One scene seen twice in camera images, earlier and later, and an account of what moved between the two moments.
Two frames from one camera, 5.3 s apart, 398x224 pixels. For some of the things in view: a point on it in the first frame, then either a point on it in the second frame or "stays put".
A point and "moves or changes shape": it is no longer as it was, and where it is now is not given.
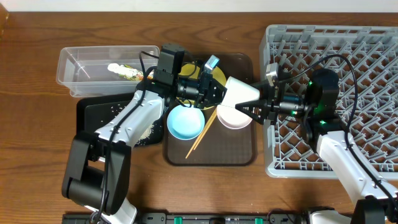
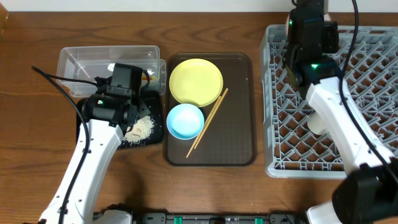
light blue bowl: x=185 y=123 stays put
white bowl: x=231 y=117 to x=326 y=17
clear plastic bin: x=99 y=71 stays put
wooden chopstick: x=205 y=125 stays put
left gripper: x=204 y=90 to x=140 y=109
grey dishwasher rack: x=365 y=59 stays put
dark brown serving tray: x=217 y=145 stays put
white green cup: x=239 y=91 moves or changes shape
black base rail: x=192 y=218 stays put
